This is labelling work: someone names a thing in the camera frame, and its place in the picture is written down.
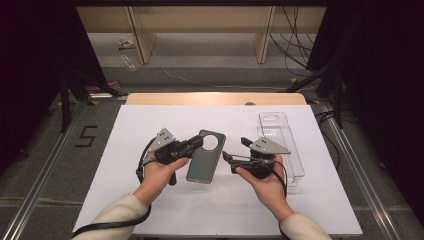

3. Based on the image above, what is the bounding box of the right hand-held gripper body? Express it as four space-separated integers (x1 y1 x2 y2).
231 135 292 180

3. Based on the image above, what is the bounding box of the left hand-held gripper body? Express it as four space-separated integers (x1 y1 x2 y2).
147 127 196 187

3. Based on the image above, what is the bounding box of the grey phone case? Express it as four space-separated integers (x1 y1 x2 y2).
185 129 227 185

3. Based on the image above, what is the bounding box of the clear plastic packaging tray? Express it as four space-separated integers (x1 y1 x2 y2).
256 111 306 188

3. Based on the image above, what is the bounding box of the person's left hand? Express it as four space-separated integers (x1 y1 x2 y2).
133 152 190 206

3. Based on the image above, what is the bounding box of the person's right hand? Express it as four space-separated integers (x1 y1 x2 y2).
235 162 296 224

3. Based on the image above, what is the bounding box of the white board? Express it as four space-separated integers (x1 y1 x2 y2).
77 104 364 238

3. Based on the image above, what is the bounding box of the pink object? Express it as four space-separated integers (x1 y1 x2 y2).
92 79 121 94

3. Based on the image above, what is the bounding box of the black metal stand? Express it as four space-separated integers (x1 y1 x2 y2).
59 71 129 134
286 66 344 129

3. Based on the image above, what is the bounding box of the clear plastic piece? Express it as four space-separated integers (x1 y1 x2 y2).
120 54 138 73

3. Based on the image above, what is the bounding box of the small crumpled paper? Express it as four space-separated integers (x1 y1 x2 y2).
118 38 136 51

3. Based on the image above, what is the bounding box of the wooden shelf unit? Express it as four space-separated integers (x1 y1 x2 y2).
75 5 328 65

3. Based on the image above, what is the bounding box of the dark curtain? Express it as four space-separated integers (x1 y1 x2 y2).
306 0 424 228
0 0 111 178

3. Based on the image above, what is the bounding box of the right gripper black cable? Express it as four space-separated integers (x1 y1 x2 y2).
272 159 289 199

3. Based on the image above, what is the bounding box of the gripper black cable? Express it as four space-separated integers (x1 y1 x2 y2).
272 159 289 199
70 138 158 240

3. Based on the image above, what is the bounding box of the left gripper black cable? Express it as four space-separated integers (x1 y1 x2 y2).
70 138 158 240

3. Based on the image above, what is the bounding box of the metal floor rail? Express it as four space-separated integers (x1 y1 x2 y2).
321 101 401 240
3 101 88 240

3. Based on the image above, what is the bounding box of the bundle of black cables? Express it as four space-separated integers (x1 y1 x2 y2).
269 5 318 78

